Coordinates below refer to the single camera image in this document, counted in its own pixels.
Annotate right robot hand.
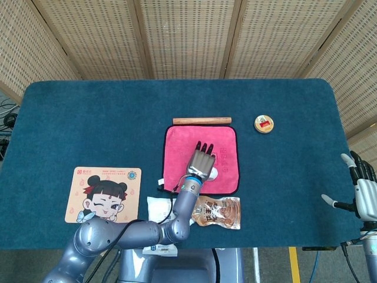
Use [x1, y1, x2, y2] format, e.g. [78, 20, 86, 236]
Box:
[320, 150, 377, 221]

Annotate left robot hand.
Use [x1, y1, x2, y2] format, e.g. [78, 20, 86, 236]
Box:
[185, 140, 217, 180]

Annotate pink cloth with black trim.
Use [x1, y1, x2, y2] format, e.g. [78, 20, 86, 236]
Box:
[157, 124, 241, 195]

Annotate cartoon girl mouse pad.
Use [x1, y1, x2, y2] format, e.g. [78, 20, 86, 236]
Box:
[64, 167, 143, 225]

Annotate wooden rolling pin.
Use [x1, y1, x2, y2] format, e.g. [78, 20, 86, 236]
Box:
[172, 117, 233, 126]

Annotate brown spouted sauce pouch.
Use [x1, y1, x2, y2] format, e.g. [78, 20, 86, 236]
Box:
[190, 195, 242, 230]

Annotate white plastic refill pouch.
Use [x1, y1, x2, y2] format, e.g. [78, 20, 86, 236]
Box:
[142, 196, 179, 257]

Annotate round tin with gold lid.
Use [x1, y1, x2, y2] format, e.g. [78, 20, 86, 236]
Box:
[253, 114, 276, 134]

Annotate grey robot torso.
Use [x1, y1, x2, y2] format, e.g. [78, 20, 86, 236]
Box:
[117, 248, 245, 283]

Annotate blue felt table cover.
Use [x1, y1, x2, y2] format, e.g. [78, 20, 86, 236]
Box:
[0, 78, 373, 251]

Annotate woven folding screen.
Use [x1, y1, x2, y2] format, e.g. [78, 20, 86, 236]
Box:
[0, 0, 377, 213]

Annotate black floor cables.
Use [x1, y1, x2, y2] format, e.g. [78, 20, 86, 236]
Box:
[0, 98, 20, 162]

